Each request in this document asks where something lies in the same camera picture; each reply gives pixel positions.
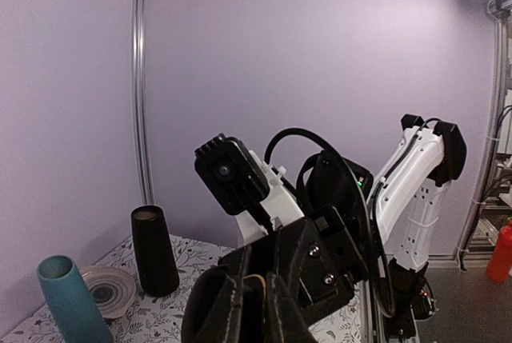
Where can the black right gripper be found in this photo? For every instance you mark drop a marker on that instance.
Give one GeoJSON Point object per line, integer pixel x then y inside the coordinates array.
{"type": "Point", "coordinates": [315, 256]}

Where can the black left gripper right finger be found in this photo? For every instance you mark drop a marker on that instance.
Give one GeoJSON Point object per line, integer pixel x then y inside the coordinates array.
{"type": "Point", "coordinates": [284, 322]}

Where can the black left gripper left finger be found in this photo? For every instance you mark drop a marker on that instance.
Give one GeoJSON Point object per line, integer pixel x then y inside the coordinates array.
{"type": "Point", "coordinates": [214, 309]}

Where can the black gold-trimmed earbud charging case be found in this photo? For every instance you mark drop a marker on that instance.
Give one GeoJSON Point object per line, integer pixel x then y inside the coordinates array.
{"type": "Point", "coordinates": [253, 309]}

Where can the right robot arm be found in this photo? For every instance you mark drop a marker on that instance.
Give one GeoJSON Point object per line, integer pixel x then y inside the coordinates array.
{"type": "Point", "coordinates": [390, 215]}

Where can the floral patterned table mat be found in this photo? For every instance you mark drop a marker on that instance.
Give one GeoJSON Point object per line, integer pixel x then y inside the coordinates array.
{"type": "Point", "coordinates": [151, 319]}

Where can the dark brown tall vase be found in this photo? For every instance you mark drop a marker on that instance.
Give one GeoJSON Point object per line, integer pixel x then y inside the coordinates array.
{"type": "Point", "coordinates": [157, 270]}

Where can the white swirl ceramic dish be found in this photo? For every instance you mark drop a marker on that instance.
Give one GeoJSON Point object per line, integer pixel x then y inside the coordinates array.
{"type": "Point", "coordinates": [112, 289]}

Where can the teal cylindrical vase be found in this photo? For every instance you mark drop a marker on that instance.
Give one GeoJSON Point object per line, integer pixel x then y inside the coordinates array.
{"type": "Point", "coordinates": [70, 302]}

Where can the red plastic bottle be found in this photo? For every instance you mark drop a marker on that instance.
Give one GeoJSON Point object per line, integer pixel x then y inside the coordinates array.
{"type": "Point", "coordinates": [499, 266]}

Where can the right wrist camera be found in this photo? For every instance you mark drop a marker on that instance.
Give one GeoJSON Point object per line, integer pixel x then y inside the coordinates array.
{"type": "Point", "coordinates": [231, 174]}

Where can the right rear aluminium frame post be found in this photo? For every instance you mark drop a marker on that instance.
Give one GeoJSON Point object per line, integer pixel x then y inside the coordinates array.
{"type": "Point", "coordinates": [138, 90]}

